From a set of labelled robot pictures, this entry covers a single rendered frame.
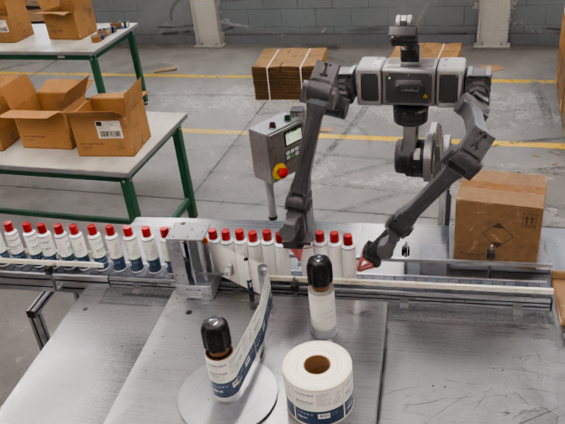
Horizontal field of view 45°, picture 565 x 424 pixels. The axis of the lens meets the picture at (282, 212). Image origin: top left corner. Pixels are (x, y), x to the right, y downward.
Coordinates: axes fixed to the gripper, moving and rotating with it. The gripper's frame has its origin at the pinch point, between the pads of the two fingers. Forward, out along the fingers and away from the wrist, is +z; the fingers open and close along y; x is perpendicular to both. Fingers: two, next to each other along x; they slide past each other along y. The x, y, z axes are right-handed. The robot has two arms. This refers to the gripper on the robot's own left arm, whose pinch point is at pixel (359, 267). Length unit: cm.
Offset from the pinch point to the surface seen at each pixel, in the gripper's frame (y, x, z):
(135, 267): 1, -68, 55
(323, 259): 28.9, -21.0, -14.3
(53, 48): -318, -223, 188
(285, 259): 2.7, -24.0, 12.5
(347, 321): 23.1, 1.7, 5.8
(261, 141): 0, -56, -21
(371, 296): 5.8, 8.5, 3.8
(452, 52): -444, 78, 27
